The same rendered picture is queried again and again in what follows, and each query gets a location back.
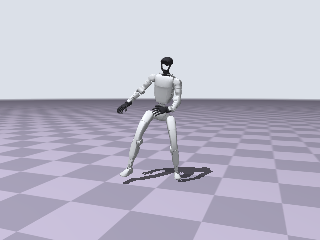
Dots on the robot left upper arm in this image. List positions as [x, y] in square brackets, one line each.
[178, 88]

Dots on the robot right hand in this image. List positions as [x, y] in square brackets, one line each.
[124, 106]

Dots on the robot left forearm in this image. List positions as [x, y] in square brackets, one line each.
[175, 105]

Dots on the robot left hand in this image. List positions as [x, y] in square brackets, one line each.
[161, 110]

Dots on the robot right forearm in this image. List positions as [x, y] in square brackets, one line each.
[134, 97]

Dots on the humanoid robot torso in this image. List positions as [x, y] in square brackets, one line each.
[164, 90]

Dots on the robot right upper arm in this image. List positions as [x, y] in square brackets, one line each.
[147, 84]

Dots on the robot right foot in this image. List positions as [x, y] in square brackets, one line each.
[126, 173]

